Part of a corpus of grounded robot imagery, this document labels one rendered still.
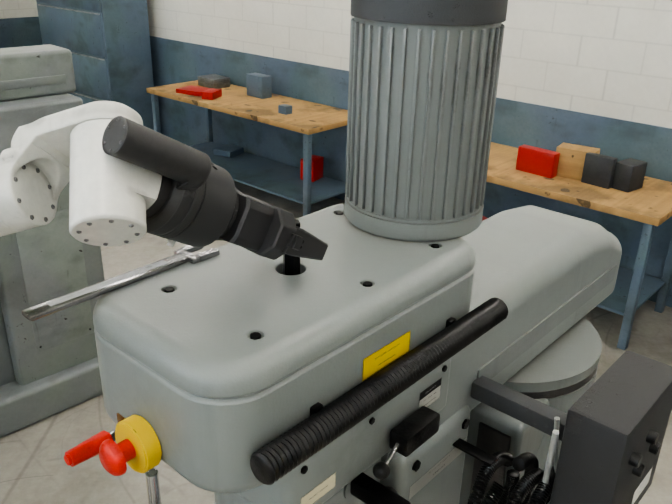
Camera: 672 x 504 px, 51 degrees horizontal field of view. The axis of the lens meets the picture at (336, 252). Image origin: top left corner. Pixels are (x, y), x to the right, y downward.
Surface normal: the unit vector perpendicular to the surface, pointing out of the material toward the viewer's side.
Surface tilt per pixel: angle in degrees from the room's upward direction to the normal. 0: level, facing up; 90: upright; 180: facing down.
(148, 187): 58
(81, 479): 0
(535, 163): 90
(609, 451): 90
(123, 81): 90
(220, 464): 90
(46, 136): 134
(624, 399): 0
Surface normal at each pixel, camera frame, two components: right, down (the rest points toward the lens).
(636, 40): -0.67, 0.29
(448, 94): 0.20, 0.40
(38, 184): 0.95, -0.22
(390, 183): -0.47, 0.35
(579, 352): 0.03, -0.91
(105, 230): 0.13, 0.92
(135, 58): 0.74, 0.29
